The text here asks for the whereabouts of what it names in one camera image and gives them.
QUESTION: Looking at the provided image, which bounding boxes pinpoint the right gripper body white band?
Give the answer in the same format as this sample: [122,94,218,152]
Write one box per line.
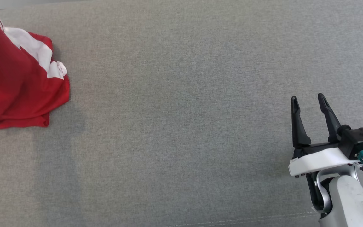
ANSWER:
[289,141,360,211]

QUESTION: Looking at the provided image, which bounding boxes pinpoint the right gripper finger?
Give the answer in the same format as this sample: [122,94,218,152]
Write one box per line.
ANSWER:
[291,96,312,148]
[318,93,341,143]

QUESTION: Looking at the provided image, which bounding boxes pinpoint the red and white shorts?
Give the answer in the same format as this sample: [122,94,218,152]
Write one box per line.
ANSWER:
[0,0,71,135]

